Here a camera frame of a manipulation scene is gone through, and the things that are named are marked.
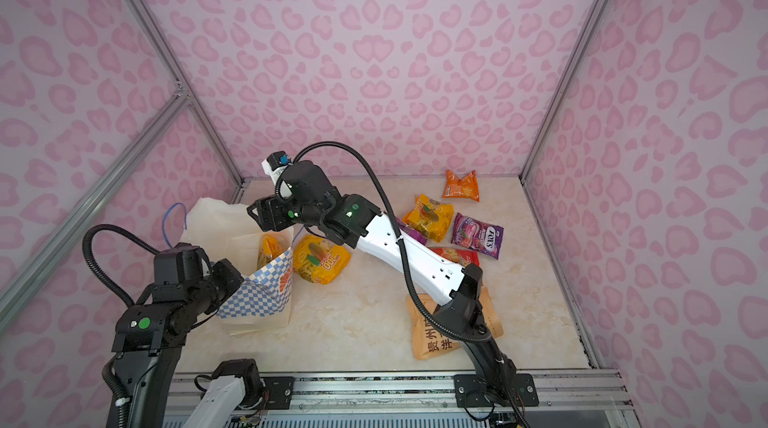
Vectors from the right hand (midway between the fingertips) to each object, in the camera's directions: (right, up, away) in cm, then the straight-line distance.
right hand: (263, 202), depth 64 cm
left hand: (-7, -15, +5) cm, 17 cm away
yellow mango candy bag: (-7, -12, +21) cm, 25 cm away
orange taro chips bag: (+37, -37, +15) cm, 54 cm away
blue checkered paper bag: (-16, -7, +14) cm, 22 cm away
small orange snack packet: (+55, +6, +49) cm, 74 cm away
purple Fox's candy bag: (+57, -12, +37) cm, 69 cm away
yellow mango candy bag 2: (+5, -17, +27) cm, 33 cm away
